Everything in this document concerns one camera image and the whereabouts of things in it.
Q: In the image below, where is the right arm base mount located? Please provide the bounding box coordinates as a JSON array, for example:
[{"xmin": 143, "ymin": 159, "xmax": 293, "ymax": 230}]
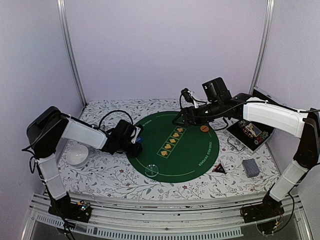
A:
[{"xmin": 240, "ymin": 200, "xmax": 285, "ymax": 235}]

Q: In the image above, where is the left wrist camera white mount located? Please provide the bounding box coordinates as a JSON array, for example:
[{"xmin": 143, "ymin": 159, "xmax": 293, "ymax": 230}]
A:
[{"xmin": 131, "ymin": 125, "xmax": 144, "ymax": 144}]

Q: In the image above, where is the right aluminium frame post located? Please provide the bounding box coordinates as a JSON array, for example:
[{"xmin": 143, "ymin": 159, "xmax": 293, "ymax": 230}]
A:
[{"xmin": 249, "ymin": 0, "xmax": 275, "ymax": 94}]

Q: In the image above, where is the aluminium front rail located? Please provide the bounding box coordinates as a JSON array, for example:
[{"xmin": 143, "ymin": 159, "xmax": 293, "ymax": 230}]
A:
[{"xmin": 22, "ymin": 192, "xmax": 313, "ymax": 240}]

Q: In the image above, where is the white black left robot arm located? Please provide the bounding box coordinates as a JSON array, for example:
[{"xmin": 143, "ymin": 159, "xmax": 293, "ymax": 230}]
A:
[{"xmin": 22, "ymin": 106, "xmax": 144, "ymax": 217}]

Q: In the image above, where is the black red triangular card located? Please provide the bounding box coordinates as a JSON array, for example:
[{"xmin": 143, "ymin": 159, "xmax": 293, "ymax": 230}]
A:
[{"xmin": 212, "ymin": 163, "xmax": 227, "ymax": 174}]

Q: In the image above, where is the aluminium frame post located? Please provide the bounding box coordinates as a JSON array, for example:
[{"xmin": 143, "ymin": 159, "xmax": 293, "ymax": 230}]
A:
[
  {"xmin": 249, "ymin": 0, "xmax": 275, "ymax": 94},
  {"xmin": 56, "ymin": 0, "xmax": 88, "ymax": 108}
]

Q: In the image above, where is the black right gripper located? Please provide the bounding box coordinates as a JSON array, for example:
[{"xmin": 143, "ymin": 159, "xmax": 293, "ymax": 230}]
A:
[{"xmin": 172, "ymin": 99, "xmax": 224, "ymax": 127}]

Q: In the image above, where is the left aluminium frame post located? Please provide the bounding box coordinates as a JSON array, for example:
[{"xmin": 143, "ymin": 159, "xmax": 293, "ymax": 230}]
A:
[{"xmin": 56, "ymin": 0, "xmax": 88, "ymax": 108}]

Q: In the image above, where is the deck of playing cards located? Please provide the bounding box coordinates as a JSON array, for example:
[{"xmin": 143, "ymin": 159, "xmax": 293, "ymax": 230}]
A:
[{"xmin": 242, "ymin": 158, "xmax": 260, "ymax": 178}]

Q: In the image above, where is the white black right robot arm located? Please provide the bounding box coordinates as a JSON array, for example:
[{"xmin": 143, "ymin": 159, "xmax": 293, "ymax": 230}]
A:
[{"xmin": 172, "ymin": 77, "xmax": 320, "ymax": 218}]

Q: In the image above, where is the round green poker mat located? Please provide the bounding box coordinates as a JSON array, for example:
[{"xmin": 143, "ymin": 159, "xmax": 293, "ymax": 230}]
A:
[{"xmin": 128, "ymin": 111, "xmax": 220, "ymax": 183}]

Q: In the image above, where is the blue small blind button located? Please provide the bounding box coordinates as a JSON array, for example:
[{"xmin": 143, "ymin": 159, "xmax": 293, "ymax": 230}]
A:
[{"xmin": 136, "ymin": 137, "xmax": 143, "ymax": 143}]

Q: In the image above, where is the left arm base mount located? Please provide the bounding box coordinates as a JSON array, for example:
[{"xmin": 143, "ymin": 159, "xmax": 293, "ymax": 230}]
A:
[{"xmin": 48, "ymin": 195, "xmax": 92, "ymax": 223}]

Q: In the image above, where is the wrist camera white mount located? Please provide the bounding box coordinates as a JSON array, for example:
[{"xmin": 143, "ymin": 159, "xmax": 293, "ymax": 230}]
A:
[
  {"xmin": 180, "ymin": 88, "xmax": 199, "ymax": 109},
  {"xmin": 131, "ymin": 125, "xmax": 144, "ymax": 144}
]

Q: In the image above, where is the white ceramic bowl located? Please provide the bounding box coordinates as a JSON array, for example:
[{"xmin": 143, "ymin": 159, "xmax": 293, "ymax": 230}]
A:
[{"xmin": 66, "ymin": 144, "xmax": 89, "ymax": 168}]

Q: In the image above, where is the clear round dealer button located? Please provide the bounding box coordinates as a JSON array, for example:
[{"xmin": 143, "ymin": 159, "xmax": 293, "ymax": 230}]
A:
[{"xmin": 144, "ymin": 164, "xmax": 159, "ymax": 178}]

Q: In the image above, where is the aluminium poker chip case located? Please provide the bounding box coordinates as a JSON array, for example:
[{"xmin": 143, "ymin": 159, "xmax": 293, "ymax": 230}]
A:
[{"xmin": 225, "ymin": 86, "xmax": 287, "ymax": 154}]

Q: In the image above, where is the orange big blind button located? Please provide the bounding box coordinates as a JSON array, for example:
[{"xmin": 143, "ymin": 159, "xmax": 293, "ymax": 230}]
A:
[{"xmin": 200, "ymin": 125, "xmax": 210, "ymax": 133}]

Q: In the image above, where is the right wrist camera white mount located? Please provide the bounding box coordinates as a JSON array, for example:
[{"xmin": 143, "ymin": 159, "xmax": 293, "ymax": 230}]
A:
[{"xmin": 180, "ymin": 88, "xmax": 199, "ymax": 109}]

